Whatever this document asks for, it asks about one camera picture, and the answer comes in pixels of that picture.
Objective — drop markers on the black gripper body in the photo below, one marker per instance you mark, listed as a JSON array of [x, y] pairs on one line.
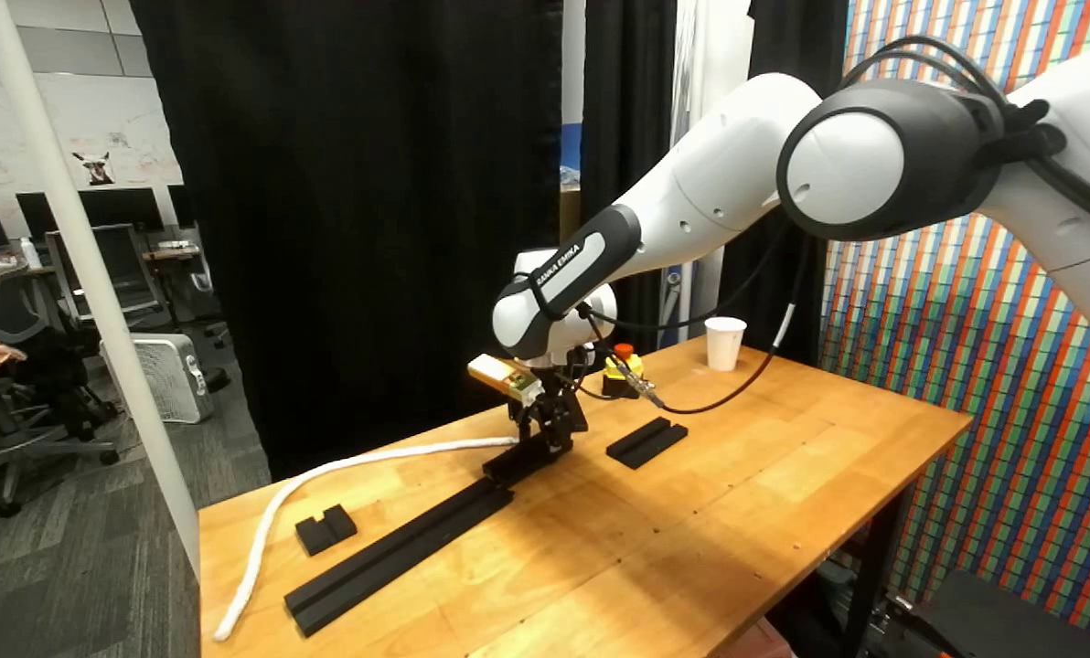
[[556, 401]]

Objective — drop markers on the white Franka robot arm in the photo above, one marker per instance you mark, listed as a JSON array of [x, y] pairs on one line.
[[714, 169]]

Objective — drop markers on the white paper cup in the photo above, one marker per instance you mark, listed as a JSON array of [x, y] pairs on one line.
[[725, 350]]

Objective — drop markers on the brown cardboard box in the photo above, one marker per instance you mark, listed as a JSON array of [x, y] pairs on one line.
[[570, 206]]

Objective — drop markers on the short black grooved piece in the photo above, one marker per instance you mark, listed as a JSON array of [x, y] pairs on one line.
[[328, 532]]

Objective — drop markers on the wide black curtain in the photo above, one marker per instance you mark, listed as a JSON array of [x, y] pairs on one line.
[[350, 219]]

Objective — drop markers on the narrow black curtain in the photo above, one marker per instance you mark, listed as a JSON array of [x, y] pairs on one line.
[[624, 73]]

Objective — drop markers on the black table leg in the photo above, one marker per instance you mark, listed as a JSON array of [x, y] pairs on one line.
[[867, 586]]

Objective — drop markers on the white computer case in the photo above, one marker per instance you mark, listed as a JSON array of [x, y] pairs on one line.
[[167, 378]]

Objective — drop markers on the white slanted pole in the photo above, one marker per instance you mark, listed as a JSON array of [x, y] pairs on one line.
[[86, 262]]

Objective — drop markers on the black stool seat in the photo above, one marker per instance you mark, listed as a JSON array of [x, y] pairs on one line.
[[1008, 623]]

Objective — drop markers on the black office chair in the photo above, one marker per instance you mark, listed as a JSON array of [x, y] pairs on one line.
[[45, 365]]

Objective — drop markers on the tan wrist camera box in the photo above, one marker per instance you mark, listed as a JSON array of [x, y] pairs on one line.
[[503, 375]]

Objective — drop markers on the black curtain beside colourful wall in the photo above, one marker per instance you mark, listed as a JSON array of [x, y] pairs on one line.
[[776, 294]]

